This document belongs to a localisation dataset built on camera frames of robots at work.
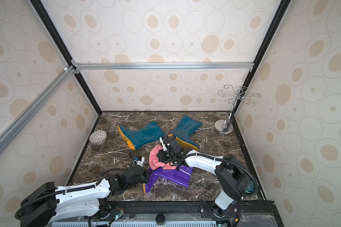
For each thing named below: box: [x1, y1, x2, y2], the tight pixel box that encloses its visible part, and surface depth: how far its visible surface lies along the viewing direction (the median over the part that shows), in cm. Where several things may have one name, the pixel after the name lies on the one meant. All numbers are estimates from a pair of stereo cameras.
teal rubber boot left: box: [116, 121, 165, 150], surface depth 102 cm
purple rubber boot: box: [143, 165, 194, 193], surface depth 84 cm
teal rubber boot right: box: [168, 114, 203, 152], surface depth 108 cm
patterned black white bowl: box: [89, 130, 108, 144], surface depth 102 cm
